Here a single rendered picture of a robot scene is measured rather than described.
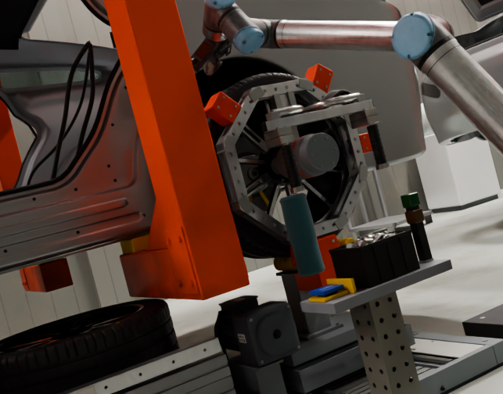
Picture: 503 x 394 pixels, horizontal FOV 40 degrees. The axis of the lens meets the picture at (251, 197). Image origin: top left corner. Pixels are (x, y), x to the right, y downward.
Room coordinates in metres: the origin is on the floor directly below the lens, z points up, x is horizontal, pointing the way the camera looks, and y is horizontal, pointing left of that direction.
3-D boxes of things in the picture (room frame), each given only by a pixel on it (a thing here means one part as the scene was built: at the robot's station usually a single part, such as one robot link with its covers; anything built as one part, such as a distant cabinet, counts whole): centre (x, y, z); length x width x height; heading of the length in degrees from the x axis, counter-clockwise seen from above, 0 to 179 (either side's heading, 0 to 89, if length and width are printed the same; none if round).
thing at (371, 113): (2.27, -0.43, 0.93); 0.09 x 0.05 x 0.05; 28
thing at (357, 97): (2.31, -0.33, 1.03); 0.19 x 0.18 x 0.11; 28
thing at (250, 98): (2.37, -0.18, 0.85); 0.54 x 0.07 x 0.54; 118
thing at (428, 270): (1.96, -0.29, 0.44); 0.43 x 0.17 x 0.03; 118
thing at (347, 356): (2.54, -0.14, 0.13); 0.50 x 0.36 x 0.10; 118
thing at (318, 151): (2.31, -0.21, 0.85); 0.21 x 0.14 x 0.14; 28
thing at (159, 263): (2.35, 0.34, 0.69); 0.52 x 0.17 x 0.35; 28
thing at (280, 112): (2.22, -0.15, 1.03); 0.19 x 0.18 x 0.11; 28
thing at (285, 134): (2.11, -0.13, 0.93); 0.09 x 0.05 x 0.05; 28
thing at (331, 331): (2.52, -0.10, 0.32); 0.40 x 0.30 x 0.28; 118
